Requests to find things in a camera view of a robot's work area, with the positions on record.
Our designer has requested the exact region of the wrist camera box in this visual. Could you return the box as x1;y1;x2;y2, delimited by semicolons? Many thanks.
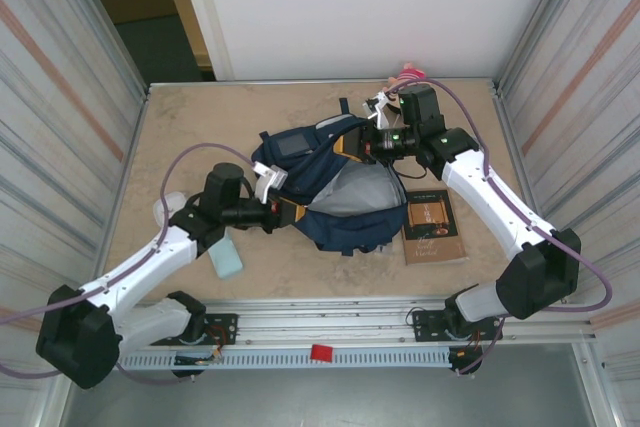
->
252;160;290;202
360;88;401;131

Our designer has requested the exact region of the aluminium table frame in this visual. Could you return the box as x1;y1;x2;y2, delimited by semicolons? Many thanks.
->
52;77;599;352

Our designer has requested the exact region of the light blue pencil case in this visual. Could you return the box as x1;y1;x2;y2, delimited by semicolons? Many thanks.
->
207;235;245;280

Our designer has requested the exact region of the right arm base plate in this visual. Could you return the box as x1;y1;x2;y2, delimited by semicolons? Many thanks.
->
410;309;503;343

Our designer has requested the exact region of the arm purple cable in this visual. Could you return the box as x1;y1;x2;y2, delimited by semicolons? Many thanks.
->
0;144;261;388
384;77;614;378

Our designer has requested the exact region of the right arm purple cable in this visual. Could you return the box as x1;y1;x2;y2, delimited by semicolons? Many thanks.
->
384;77;614;378

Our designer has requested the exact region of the grey slotted cable duct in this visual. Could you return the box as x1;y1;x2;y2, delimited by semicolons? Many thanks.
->
117;349;454;371

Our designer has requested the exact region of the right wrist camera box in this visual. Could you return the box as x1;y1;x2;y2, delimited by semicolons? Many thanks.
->
360;88;401;131

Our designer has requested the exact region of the black cable junction box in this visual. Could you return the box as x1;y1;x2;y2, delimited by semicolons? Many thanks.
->
172;351;224;378
448;346;485;377

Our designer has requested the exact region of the plush doll head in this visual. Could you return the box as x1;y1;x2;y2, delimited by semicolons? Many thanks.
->
387;61;426;86

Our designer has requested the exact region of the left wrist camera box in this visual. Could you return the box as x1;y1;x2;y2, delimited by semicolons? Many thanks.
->
252;160;290;202

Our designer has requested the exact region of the brown book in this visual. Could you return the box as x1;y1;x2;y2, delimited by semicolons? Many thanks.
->
401;189;470;267

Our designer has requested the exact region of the navy blue backpack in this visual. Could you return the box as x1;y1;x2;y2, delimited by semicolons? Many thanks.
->
249;96;409;256

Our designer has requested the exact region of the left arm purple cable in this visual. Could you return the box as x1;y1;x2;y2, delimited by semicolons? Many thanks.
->
0;144;261;388

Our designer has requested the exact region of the white door frame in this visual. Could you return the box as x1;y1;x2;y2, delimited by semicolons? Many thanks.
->
172;0;236;82

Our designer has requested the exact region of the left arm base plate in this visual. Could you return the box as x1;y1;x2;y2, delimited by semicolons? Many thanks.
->
148;313;239;347

